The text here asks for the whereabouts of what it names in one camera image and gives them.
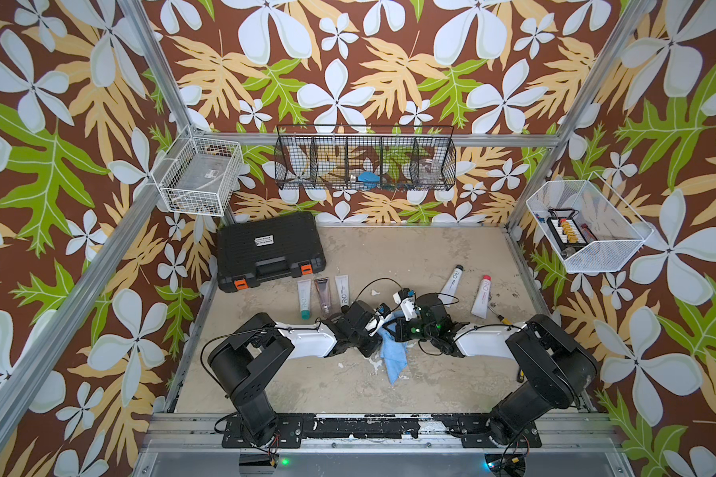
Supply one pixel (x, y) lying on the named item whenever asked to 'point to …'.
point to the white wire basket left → (199, 175)
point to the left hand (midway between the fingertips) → (380, 333)
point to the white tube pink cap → (480, 304)
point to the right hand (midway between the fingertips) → (382, 325)
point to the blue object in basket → (369, 179)
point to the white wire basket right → (592, 228)
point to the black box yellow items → (565, 231)
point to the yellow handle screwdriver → (500, 317)
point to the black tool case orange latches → (268, 248)
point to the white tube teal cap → (304, 295)
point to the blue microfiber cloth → (394, 354)
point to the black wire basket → (365, 158)
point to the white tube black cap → (342, 282)
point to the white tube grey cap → (447, 293)
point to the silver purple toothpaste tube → (322, 286)
